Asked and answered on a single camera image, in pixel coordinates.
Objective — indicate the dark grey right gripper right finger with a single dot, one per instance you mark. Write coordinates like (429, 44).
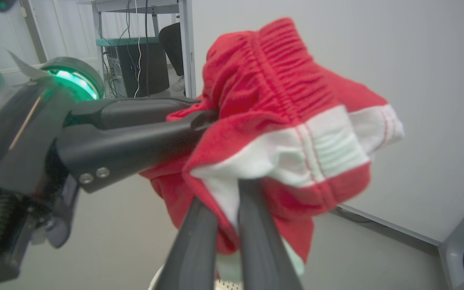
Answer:
(260, 241)

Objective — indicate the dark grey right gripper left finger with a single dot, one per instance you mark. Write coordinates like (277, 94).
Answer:
(195, 249)

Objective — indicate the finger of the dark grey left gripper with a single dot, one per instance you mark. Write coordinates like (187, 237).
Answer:
(127, 149)
(135, 109)

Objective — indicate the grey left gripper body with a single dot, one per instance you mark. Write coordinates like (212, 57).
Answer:
(18, 141)

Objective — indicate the red and white knit garment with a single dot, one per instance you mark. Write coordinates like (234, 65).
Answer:
(272, 100)

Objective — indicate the black computer tower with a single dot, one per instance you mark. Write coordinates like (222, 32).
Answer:
(155, 68)

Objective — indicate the white shoe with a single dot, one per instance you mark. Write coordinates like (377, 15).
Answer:
(179, 83)

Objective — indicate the person's black trouser leg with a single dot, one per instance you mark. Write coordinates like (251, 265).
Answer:
(173, 44)

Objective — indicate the grey metal desk frame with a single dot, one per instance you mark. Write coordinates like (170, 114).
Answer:
(185, 44)

